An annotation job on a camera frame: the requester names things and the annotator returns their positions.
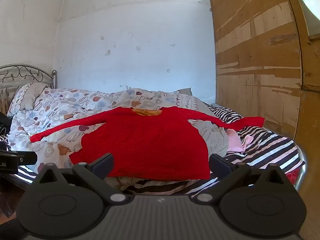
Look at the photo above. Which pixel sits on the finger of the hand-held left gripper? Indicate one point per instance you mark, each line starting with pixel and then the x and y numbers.
pixel 27 158

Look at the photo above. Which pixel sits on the patterned white quilt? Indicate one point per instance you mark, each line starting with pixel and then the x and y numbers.
pixel 62 107

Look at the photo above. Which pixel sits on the black white striped bedsheet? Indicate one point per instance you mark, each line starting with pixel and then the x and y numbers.
pixel 265 145

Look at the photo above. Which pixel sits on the metal bed headboard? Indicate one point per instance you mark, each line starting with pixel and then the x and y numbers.
pixel 22 71

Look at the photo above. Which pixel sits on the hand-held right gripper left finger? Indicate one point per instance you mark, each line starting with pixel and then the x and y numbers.
pixel 102 166

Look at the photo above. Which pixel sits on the grey cushion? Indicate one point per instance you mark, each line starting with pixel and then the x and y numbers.
pixel 185 91

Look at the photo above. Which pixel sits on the black bag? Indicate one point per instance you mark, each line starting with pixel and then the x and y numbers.
pixel 4 123

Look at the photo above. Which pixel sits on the pink cloth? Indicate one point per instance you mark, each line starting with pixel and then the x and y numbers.
pixel 236 141

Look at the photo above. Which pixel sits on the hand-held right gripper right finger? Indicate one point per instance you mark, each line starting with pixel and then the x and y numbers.
pixel 220 166

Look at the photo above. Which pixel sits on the patterned bed pillow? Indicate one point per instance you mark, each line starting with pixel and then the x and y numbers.
pixel 27 96

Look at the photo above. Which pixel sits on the red knit sweater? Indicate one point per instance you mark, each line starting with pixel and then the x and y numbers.
pixel 150 145

